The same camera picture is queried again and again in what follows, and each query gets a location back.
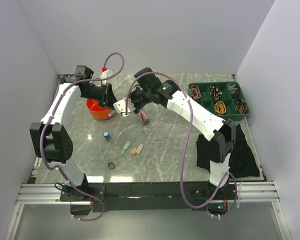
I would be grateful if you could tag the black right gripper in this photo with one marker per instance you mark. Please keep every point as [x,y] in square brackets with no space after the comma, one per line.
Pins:
[136,91]

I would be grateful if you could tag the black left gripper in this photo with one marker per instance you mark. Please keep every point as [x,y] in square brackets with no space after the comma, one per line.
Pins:
[108,97]

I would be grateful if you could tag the orange round divided container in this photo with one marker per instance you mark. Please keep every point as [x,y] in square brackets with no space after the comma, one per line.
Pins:
[98,112]

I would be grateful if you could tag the blue glue stick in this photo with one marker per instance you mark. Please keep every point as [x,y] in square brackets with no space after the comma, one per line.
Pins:
[107,136]

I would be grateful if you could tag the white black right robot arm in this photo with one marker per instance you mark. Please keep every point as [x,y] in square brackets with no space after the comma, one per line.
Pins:
[219,133]

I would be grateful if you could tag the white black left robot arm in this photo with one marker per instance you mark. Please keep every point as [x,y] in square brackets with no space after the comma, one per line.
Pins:
[50,139]

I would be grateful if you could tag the pink black rolled band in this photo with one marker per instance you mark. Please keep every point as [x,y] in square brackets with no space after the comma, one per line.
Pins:
[195,92]

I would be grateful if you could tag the tan eraser block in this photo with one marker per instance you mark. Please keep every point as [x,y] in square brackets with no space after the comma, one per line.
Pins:
[133,151]

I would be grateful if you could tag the black white rolled band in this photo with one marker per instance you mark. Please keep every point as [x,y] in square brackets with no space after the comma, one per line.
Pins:
[215,92]

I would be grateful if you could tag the yellow rolled band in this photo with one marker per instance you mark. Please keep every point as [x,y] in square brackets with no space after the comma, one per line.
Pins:
[220,108]

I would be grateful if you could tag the green compartment tray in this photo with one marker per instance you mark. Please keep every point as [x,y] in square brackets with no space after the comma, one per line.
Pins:
[224,99]

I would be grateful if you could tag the grey rolled cloth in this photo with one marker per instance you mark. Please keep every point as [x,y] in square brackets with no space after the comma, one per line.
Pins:
[234,90]

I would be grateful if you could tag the brown black rolled band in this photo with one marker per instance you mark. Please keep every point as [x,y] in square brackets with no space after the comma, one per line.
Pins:
[240,106]

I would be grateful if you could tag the black cloth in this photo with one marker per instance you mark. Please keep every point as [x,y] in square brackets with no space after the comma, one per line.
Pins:
[242,162]

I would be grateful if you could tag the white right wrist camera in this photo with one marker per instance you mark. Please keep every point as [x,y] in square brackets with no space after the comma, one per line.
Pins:
[123,106]

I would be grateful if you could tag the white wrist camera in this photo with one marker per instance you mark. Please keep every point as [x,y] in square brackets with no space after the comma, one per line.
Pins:
[123,106]
[106,74]

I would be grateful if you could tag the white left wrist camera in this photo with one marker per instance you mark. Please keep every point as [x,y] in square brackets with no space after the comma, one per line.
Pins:
[106,74]

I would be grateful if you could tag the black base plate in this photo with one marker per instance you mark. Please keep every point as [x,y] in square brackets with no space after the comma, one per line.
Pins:
[118,196]

